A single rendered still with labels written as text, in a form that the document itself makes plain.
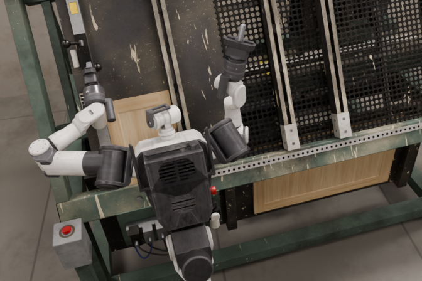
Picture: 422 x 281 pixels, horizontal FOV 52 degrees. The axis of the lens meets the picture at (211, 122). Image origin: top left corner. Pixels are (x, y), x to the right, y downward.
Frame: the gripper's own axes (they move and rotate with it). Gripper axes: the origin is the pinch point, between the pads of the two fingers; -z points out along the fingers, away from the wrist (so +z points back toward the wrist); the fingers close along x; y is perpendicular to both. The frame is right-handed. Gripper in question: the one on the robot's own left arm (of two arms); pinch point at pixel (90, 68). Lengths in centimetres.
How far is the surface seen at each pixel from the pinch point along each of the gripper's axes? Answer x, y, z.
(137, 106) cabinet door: 21.5, 16.1, 11.4
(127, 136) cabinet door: 28.6, 8.6, 21.9
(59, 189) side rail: 35, -26, 38
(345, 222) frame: 103, 123, 76
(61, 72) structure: 15.1, -14.9, -11.2
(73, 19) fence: -4.0, -2.9, -24.2
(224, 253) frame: 104, 46, 75
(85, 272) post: 50, -23, 74
